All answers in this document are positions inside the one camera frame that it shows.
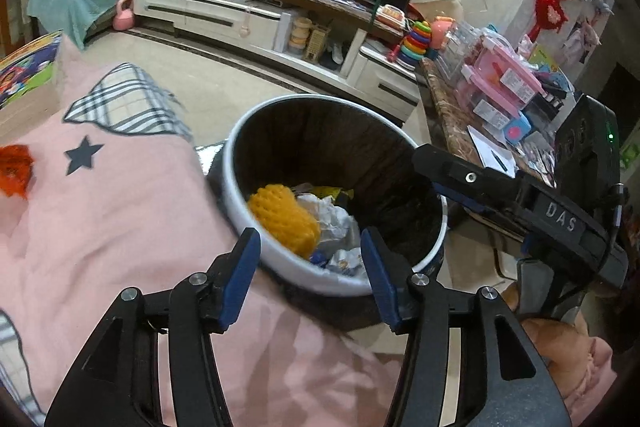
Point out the white paper sheet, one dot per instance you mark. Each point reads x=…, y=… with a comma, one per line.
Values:
x=492, y=154

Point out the yellow foam fruit net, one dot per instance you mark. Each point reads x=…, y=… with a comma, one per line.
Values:
x=285, y=222

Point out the yellow snack packet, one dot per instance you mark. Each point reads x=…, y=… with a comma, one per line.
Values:
x=332, y=193

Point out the clear plastic box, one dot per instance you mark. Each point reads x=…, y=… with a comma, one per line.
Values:
x=457, y=49

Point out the orange knitted object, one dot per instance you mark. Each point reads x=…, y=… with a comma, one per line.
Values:
x=15, y=172

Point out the pink plastic storage boxes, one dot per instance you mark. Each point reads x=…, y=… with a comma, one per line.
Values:
x=500, y=77

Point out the white television cabinet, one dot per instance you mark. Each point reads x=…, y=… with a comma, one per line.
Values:
x=210, y=14

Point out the white rimmed black trash bin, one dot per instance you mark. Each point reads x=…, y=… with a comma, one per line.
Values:
x=300, y=272

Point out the white tissue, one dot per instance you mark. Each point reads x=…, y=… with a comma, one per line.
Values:
x=327, y=217

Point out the yellow woven basket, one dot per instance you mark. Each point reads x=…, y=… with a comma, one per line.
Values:
x=317, y=46

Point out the white blue wrapper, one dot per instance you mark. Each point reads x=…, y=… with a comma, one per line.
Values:
x=345, y=262

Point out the person's right hand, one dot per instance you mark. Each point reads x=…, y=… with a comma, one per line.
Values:
x=550, y=342

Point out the stacked round bowls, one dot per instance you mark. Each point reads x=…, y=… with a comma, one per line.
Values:
x=302, y=37

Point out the person's right forearm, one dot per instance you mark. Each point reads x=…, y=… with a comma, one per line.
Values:
x=595, y=387

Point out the pink star blanket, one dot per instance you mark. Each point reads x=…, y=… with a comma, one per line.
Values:
x=125, y=232

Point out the marble side table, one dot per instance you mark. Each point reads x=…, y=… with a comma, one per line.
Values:
x=450, y=117

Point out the pink kettlebell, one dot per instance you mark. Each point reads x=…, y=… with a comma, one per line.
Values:
x=123, y=17

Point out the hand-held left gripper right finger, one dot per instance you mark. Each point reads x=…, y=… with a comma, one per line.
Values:
x=380, y=282

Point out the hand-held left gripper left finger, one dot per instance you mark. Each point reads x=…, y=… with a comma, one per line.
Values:
x=239, y=277

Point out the colourful puzzle box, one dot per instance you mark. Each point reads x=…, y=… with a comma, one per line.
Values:
x=27, y=67

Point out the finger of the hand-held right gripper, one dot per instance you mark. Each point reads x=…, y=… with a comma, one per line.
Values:
x=505, y=224
x=465, y=194

